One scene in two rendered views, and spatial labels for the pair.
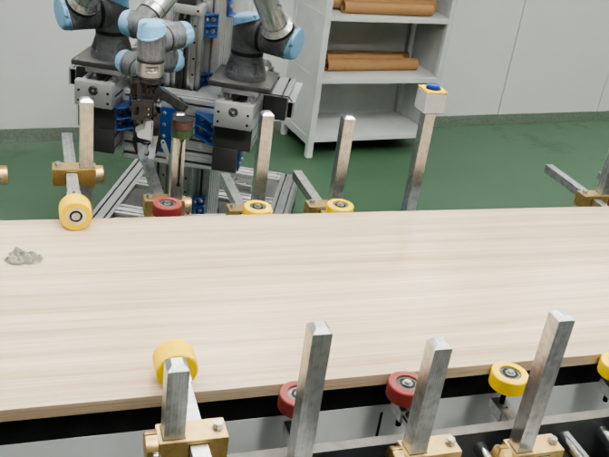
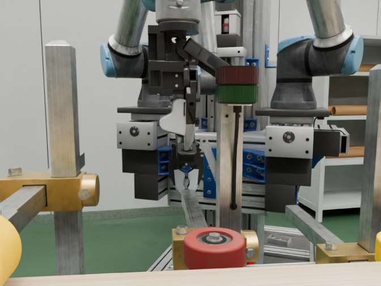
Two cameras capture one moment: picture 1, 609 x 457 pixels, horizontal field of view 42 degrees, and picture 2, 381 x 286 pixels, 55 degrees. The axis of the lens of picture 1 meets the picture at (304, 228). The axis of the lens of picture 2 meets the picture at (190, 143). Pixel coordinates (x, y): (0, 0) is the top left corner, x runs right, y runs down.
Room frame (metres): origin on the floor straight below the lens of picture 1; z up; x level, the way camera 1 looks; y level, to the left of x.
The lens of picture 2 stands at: (1.53, 0.29, 1.09)
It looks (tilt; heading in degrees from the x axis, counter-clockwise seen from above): 8 degrees down; 15
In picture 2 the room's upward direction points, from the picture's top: straight up
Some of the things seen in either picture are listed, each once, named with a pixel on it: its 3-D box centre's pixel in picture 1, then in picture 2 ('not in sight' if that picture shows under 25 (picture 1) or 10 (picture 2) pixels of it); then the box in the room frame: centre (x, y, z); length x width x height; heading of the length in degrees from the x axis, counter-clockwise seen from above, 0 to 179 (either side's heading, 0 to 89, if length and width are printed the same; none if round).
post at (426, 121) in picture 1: (415, 177); not in sight; (2.36, -0.33, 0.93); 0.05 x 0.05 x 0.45; 21
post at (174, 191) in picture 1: (175, 191); (228, 221); (2.09, 0.39, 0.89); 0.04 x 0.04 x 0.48; 21
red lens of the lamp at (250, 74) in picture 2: (182, 122); (237, 76); (2.05, 0.37, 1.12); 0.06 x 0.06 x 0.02
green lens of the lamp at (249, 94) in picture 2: (181, 131); (236, 93); (2.05, 0.37, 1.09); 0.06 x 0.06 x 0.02
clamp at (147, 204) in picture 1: (167, 205); (214, 247); (2.08, 0.41, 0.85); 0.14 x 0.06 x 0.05; 111
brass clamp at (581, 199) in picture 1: (594, 199); not in sight; (2.62, -1.00, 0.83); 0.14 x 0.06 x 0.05; 111
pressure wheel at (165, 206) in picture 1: (166, 219); (214, 276); (1.98, 0.38, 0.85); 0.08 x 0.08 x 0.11
